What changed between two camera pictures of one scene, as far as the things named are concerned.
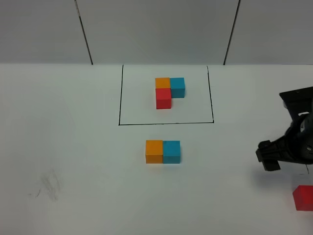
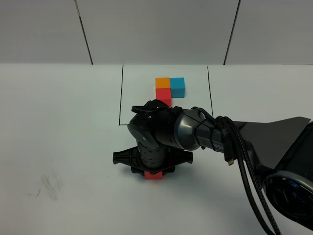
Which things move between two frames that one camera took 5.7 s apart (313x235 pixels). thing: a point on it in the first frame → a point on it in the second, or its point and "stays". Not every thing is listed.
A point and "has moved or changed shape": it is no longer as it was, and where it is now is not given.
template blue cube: (177, 86) stays
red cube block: (303, 196) has moved or changed shape
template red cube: (163, 98) stays
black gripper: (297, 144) → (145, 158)
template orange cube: (162, 82) stays
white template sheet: (138, 105) stays
